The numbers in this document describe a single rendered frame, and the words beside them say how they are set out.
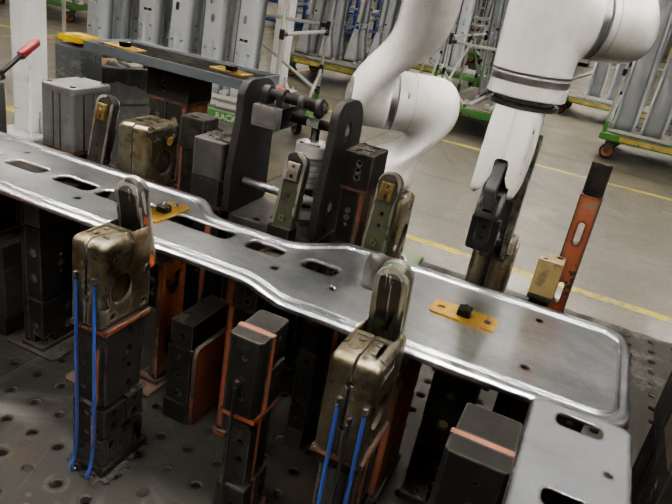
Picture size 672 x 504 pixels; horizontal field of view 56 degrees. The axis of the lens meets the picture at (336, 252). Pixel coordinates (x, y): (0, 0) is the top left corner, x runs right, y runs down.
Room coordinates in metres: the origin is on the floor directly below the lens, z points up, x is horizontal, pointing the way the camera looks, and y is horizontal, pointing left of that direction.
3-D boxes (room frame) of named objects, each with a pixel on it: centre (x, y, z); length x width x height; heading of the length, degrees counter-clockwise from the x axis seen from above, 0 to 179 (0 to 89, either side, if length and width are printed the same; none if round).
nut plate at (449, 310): (0.72, -0.17, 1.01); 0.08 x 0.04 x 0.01; 70
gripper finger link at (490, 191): (0.67, -0.16, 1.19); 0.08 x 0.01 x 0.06; 160
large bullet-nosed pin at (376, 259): (0.76, -0.06, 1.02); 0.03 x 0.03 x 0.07
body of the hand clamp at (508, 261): (0.87, -0.23, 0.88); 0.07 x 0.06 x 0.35; 160
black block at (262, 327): (0.62, 0.07, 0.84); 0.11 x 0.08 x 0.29; 160
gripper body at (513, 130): (0.71, -0.17, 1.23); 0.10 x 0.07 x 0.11; 160
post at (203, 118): (1.11, 0.28, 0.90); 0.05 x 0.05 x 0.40; 70
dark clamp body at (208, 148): (1.07, 0.23, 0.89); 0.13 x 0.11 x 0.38; 160
